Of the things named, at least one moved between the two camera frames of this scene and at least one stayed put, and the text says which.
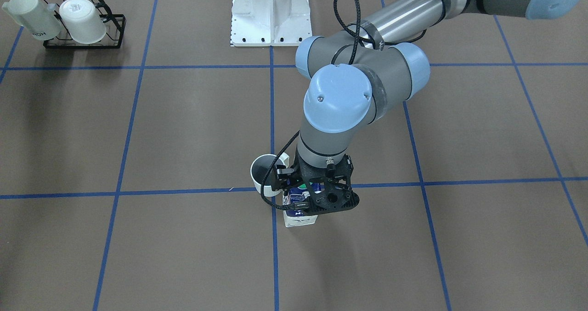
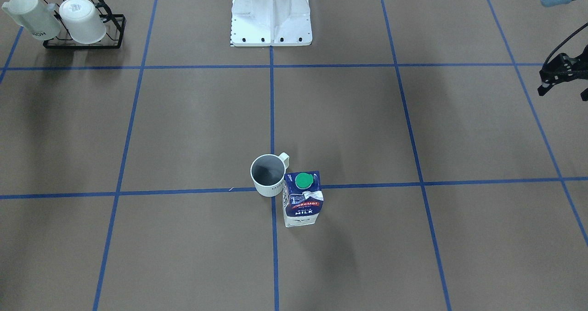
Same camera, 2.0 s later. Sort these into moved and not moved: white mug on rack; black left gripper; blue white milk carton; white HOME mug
Moved: black left gripper
Not moved: blue white milk carton; white HOME mug; white mug on rack
